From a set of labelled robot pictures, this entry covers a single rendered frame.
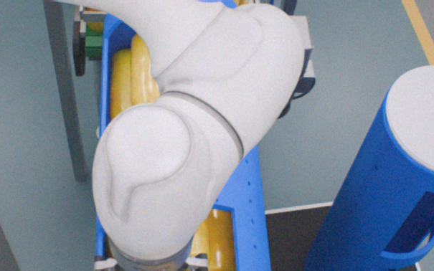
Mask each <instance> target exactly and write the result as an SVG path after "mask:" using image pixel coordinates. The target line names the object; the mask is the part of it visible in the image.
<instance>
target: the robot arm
mask: <svg viewBox="0 0 434 271"><path fill-rule="evenodd" d="M50 1H58V2H62V3H66V4H67V3H71V4H77V5H81V6H87V7H90V8H93V9H97V10H101V11H104V12H106V13H108V14H112V15H113V16H116V17H117V18H119V19H121V20H122V21H124V22H125V23H126V24H127V25H129V26H130V27H131V28H132V29H134V30H135V31H136V33H137V35H138V36H140V37H141V38H142V40H143V41H144V42H145V44H146V46H147V48H148V50H149V54H150V57H151V76H152V77H153V78H154V79H155V81H156V83H157V85H158V87H159V93H160V96H159V98H158V99H157V100H156V101H155V102H154V103H143V104H139V105H134V106H132V107H130V108H128V109H125V110H124V111H122V112H121V113H120V114H119V115H117V116H116V117H115V118H114V119H113V120H112V122H111V123H110V124H109V125H108V127H107V128H106V129H105V130H104V132H103V134H102V136H101V138H100V140H99V143H98V146H97V148H96V152H95V158H94V162H93V197H94V201H95V208H96V212H97V215H98V216H99V218H100V221H101V224H102V225H103V228H104V230H105V232H106V233H107V235H108V241H109V246H110V251H111V253H112V256H113V257H114V260H112V259H106V258H105V257H104V256H103V255H96V256H95V264H94V271H115V270H116V271H186V270H187V269H188V271H209V270H208V256H207V253H199V254H197V255H196V256H195V257H194V256H191V257H189V255H190V253H191V250H192V242H193V239H194V233H195V232H196V230H197V228H198V226H199V225H200V224H201V223H202V222H203V221H204V220H205V219H206V218H207V216H208V214H209V212H210V210H211V208H212V206H213V204H214V203H215V200H216V198H217V197H218V196H219V195H220V192H221V191H222V189H223V188H224V186H225V184H226V182H227V180H228V178H229V177H230V176H231V174H232V172H233V171H235V169H236V168H237V166H238V164H239V163H240V162H241V160H242V159H243V158H244V157H245V156H246V154H247V153H248V152H249V151H250V150H252V148H254V147H255V146H256V145H257V144H258V143H259V142H260V141H261V139H262V138H263V137H264V136H265V134H266V133H267V132H268V130H270V128H271V127H272V126H273V124H274V122H275V121H276V120H277V118H278V116H279V115H280V113H281V111H282V109H283V108H284V106H285V105H286V103H287V102H288V100H289V99H290V97H291V95H292V93H293V91H294V89H295V87H296V84H297V82H298V79H299V76H300V73H301V70H302V66H303V60H304V43H303V37H302V35H301V32H300V30H299V28H298V26H296V24H295V23H294V21H293V20H292V19H291V18H290V17H289V16H288V15H287V14H286V13H285V12H283V11H282V10H280V9H279V8H278V7H276V6H273V5H270V4H243V5H241V6H238V7H235V8H234V9H231V8H229V7H227V6H225V5H224V4H223V3H222V2H215V3H204V2H200V1H195V0H50Z"/></svg>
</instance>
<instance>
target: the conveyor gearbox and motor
mask: <svg viewBox="0 0 434 271"><path fill-rule="evenodd" d="M289 17H290V18H291V19H292V20H293V21H294V23H295V24H296V26H298V28H299V30H300V32H301V35H302V37H303V43H304V60H303V66H302V70H301V73H300V76H299V79H298V82H297V84H296V87H295V89H294V91H293V93H292V95H291V97H290V99H289V100H288V102H287V103H286V105H285V106H284V108H283V109H282V111H281V113H280V115H279V116H278V118H277V119H280V118H282V117H284V116H285V115H286V113H288V112H289V110H290V108H291V103H292V100H296V99H299V98H302V97H303V96H305V94H306V93H308V92H310V91H311V90H312V89H313V87H314V85H315V84H316V79H315V74H314V70H313V66H312V61H311V60H309V59H310V56H311V51H312V49H313V45H312V43H311V35H310V29H309V26H308V24H309V20H308V19H307V17H306V16H289ZM296 92H302V93H301V94H300V95H297V96H296V97H294V95H295V93H296Z"/></svg>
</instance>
